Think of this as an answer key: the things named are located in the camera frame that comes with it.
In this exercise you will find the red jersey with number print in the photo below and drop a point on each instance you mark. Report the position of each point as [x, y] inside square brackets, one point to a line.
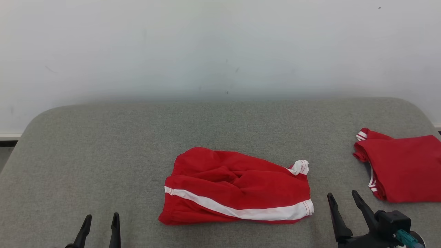
[403, 168]

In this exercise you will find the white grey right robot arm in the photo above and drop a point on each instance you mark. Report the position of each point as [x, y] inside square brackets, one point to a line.
[417, 235]

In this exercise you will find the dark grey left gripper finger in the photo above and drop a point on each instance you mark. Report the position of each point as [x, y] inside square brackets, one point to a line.
[84, 234]
[115, 234]

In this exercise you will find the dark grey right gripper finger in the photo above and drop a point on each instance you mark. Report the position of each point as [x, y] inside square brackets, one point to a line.
[339, 224]
[367, 210]

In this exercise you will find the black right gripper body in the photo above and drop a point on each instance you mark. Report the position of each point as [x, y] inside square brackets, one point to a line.
[389, 222]

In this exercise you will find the red shorts with white stripe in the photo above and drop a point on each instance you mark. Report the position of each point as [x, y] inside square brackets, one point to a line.
[224, 179]

